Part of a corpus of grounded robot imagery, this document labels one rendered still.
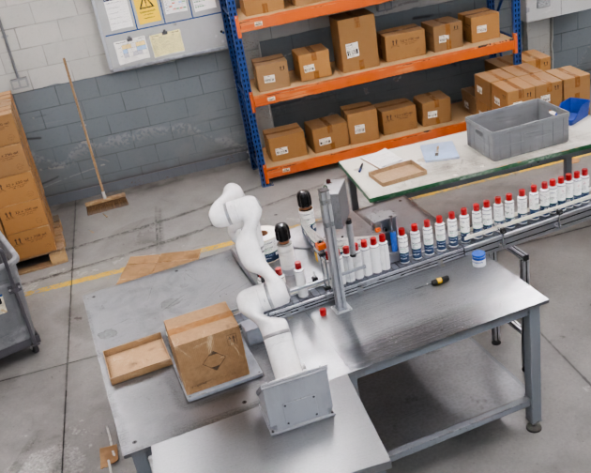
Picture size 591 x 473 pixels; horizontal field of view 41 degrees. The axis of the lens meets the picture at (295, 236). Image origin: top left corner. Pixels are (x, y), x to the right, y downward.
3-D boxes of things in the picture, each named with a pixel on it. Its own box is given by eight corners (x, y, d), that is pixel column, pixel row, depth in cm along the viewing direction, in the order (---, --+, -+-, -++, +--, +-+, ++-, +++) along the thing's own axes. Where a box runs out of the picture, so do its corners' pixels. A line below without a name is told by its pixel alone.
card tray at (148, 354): (161, 338, 400) (159, 331, 398) (173, 364, 378) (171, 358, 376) (104, 357, 392) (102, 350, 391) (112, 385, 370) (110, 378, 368)
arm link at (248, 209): (259, 312, 342) (295, 300, 341) (256, 314, 330) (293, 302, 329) (222, 205, 343) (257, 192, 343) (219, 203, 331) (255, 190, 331)
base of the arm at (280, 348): (313, 372, 336) (300, 331, 341) (310, 370, 318) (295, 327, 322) (271, 386, 337) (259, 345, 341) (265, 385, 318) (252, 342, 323)
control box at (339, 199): (350, 213, 390) (344, 178, 381) (343, 229, 376) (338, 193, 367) (330, 213, 393) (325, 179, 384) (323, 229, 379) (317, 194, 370)
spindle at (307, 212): (314, 229, 467) (307, 186, 454) (319, 235, 460) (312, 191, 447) (300, 234, 465) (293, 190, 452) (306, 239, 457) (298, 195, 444)
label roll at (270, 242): (260, 267, 438) (255, 245, 432) (242, 256, 454) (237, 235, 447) (289, 254, 447) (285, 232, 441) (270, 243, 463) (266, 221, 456)
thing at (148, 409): (404, 197, 506) (403, 194, 505) (549, 302, 377) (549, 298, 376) (83, 297, 454) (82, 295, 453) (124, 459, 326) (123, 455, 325)
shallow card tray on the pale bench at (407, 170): (412, 163, 556) (411, 159, 554) (427, 174, 535) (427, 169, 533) (368, 175, 548) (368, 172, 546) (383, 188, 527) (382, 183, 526)
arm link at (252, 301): (288, 330, 326) (271, 277, 331) (247, 344, 326) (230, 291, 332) (292, 333, 337) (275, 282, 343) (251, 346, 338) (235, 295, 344)
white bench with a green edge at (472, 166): (570, 198, 643) (570, 105, 607) (625, 236, 577) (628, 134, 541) (351, 254, 617) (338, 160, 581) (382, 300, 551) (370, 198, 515)
